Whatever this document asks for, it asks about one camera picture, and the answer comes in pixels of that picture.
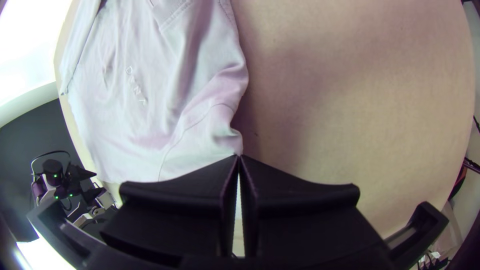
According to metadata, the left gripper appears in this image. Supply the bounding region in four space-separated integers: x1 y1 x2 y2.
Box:
61 164 109 206

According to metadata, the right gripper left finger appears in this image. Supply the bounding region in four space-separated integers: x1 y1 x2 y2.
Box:
99 154 240 269

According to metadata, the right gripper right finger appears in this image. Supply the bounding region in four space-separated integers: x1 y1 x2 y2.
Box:
239 154 391 270

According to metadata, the grey t-shirt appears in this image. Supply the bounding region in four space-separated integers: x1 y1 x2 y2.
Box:
59 0 250 184

